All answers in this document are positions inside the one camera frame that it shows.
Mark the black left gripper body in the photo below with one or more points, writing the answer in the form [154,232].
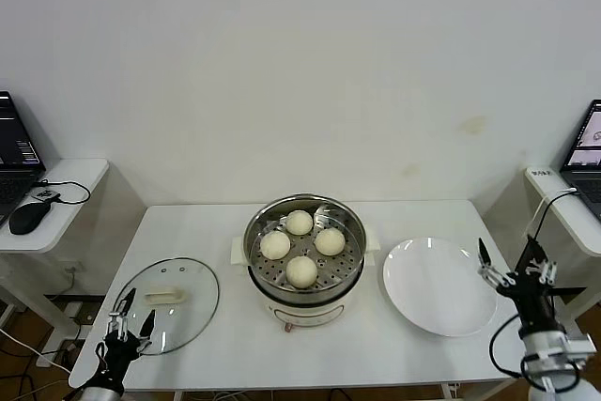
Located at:
[117,356]

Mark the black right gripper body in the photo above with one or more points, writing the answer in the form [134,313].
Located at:
[530,297]

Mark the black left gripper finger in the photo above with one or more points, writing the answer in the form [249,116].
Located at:
[149,322]
[128,301]

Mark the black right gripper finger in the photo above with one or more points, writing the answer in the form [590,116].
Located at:
[535,251]
[484,251]

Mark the round glass pot lid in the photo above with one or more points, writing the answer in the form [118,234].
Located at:
[192,316]

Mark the white steamed baozi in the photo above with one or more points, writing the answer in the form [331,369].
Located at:
[275,245]
[299,221]
[329,241]
[302,272]

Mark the stainless steel steamer basket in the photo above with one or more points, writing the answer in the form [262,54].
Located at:
[343,269]

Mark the white side table with label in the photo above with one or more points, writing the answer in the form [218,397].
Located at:
[577,232]

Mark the white floor power strip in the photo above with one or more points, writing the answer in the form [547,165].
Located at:
[75,312]

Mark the round white plate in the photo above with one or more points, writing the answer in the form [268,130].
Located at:
[436,288]

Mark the grey laptop with light screen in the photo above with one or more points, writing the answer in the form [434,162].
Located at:
[587,185]

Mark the black computer mouse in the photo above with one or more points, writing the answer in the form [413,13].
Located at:
[28,219]

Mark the small black usb hub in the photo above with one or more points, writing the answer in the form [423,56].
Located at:
[46,194]

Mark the white side table with mouse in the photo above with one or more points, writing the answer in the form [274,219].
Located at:
[89,168]

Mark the cream electric cooking pot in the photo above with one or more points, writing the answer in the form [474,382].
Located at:
[305,314]

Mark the black laptop with dark screen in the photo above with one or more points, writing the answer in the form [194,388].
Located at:
[14,147]

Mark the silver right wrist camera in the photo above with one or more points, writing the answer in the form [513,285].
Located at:
[581,345]

